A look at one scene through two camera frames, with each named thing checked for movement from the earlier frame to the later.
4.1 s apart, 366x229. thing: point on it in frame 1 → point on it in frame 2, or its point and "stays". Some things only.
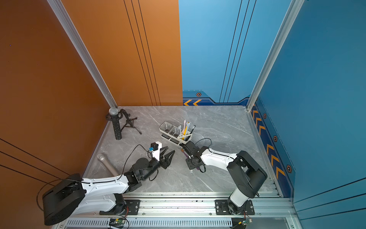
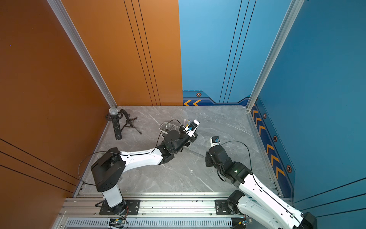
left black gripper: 167,162 → 192,140
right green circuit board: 246,221 stays
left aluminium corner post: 77,42 stays
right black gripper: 190,166 → 208,157
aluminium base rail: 188,212 stays
